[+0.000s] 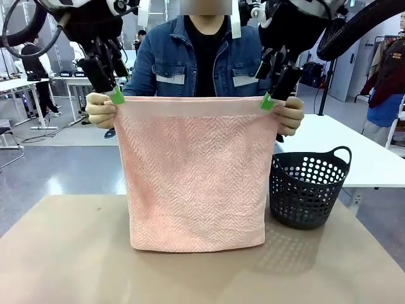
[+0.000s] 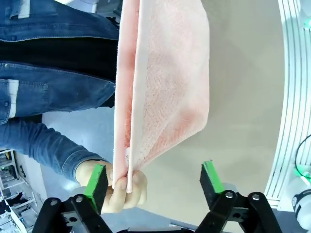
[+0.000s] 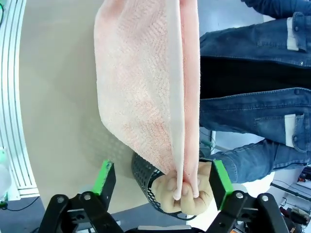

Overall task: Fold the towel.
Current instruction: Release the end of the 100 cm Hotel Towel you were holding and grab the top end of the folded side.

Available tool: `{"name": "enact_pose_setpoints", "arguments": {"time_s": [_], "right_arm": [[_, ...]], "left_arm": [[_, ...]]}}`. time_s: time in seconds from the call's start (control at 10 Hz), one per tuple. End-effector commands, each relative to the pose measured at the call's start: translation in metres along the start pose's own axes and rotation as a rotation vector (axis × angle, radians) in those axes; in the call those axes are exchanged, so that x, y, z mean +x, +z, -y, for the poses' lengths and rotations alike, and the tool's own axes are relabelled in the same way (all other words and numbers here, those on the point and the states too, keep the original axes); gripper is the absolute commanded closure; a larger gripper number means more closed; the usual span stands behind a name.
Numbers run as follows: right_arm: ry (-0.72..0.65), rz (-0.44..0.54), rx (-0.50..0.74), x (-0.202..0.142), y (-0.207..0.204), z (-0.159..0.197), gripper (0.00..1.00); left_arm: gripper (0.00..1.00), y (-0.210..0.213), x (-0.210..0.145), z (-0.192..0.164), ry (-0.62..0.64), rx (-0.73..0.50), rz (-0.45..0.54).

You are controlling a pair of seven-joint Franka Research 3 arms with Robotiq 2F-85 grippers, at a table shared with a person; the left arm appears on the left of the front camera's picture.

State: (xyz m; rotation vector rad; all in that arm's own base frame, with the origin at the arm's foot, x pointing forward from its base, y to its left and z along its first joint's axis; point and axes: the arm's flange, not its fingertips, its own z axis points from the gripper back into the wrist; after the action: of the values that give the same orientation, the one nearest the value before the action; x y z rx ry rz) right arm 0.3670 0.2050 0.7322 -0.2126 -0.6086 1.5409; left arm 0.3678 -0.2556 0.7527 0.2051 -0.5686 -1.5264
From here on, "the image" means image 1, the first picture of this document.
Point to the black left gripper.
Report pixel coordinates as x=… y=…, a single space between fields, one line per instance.
x=95 y=28

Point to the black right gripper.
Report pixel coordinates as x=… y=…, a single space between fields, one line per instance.
x=284 y=31

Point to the pink towel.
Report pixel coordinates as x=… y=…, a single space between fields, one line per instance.
x=196 y=174

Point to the dark perforated plastic basket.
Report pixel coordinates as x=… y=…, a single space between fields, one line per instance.
x=303 y=206

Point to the person's right forearm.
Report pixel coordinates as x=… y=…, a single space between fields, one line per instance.
x=139 y=84

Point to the person's right hand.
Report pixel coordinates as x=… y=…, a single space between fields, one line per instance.
x=98 y=111

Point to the person's left hand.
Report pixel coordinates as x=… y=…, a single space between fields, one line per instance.
x=289 y=118

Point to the black campus sign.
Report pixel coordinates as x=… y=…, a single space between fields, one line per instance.
x=79 y=73
x=65 y=73

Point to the long white desk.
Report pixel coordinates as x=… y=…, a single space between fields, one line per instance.
x=72 y=79

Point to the black suitcase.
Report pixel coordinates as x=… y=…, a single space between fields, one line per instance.
x=313 y=74

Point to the black tripod stand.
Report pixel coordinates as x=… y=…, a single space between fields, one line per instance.
x=326 y=88

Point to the grey open door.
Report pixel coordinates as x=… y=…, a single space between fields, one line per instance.
x=346 y=73

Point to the person in black clothes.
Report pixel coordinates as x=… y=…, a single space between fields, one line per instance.
x=36 y=63

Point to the person in denim jacket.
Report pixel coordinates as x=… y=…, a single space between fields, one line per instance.
x=202 y=63

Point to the beige coat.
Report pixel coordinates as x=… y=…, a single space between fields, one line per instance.
x=376 y=60

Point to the maroon jacket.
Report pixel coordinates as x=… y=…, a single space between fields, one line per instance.
x=390 y=73

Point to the blue garment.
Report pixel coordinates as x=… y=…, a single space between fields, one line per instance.
x=386 y=111

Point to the large white table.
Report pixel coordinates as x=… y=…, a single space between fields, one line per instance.
x=364 y=152

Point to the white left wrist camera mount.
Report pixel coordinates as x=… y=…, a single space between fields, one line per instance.
x=144 y=12

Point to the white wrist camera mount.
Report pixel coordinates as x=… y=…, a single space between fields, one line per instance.
x=235 y=19
x=144 y=12

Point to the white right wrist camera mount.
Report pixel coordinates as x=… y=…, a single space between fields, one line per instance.
x=235 y=19

